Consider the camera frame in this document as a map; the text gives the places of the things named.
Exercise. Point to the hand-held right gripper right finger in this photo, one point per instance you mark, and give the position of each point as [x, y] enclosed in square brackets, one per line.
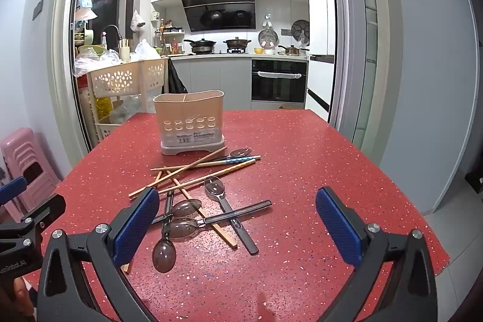
[337, 227]

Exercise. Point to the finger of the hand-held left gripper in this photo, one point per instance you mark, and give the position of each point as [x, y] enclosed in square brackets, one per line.
[11, 190]
[45, 210]

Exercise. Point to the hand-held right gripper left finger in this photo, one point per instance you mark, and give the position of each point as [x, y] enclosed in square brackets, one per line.
[139, 224]

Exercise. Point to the beige utensil holder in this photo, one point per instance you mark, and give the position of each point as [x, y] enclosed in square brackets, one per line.
[188, 122]

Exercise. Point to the person's left hand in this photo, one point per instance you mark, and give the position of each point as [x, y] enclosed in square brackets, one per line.
[22, 295]

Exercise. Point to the pink plastic stool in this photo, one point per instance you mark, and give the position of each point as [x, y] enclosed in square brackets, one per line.
[26, 171]

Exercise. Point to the cardboard box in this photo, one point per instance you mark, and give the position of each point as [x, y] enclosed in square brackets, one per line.
[286, 107]

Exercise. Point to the beige storage cart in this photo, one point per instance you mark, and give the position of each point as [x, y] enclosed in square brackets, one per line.
[128, 78]

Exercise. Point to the black hanging cloth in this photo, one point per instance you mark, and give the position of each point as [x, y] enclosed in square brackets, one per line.
[175, 78]

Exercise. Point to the crumpled clear plastic bag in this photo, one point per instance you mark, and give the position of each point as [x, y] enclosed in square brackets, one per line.
[94, 61]

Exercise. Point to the black built-in oven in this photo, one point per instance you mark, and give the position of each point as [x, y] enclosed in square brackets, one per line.
[278, 80]

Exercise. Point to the grey base cabinets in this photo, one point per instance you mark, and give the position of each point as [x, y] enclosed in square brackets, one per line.
[211, 80]

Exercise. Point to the green plastic basin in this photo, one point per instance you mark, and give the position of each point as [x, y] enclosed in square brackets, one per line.
[90, 49]

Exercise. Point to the light green container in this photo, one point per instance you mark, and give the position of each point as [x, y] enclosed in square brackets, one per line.
[87, 35]

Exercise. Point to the clear plastic bag pile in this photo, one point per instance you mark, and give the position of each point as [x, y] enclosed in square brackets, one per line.
[145, 50]

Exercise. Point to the beige knife block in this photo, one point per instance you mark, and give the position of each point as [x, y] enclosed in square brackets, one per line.
[123, 49]

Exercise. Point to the small steel pot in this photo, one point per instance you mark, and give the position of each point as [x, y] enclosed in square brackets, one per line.
[291, 50]

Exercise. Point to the spice rack with bottles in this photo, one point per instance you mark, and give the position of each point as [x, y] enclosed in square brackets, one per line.
[169, 39]

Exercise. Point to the black wok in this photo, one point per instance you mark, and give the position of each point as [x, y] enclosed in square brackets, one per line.
[202, 44]

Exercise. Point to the black kitchen faucet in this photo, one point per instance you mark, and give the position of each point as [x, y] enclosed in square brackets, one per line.
[111, 28]

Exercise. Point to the silver round steamer rack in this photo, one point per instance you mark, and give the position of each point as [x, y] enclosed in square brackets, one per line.
[268, 38]

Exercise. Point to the hanging white plastic bag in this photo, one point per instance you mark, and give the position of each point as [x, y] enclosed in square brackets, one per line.
[137, 21]

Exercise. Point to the dark round steamer rack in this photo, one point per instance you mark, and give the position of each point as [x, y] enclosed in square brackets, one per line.
[300, 28]

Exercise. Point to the dark cooking pot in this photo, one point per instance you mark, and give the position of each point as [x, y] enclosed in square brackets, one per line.
[237, 43]

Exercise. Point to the hanging kitchen tool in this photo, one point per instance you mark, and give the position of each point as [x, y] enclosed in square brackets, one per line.
[268, 20]

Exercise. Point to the white tall cabinet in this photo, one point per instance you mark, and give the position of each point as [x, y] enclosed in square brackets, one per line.
[319, 5]

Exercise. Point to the black range hood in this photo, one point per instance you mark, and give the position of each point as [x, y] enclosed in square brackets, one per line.
[219, 10]

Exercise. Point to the dark wall switch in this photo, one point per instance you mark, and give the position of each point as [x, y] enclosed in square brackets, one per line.
[37, 9]

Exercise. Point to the small white wall box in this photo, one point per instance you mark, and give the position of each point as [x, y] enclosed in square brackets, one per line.
[154, 15]

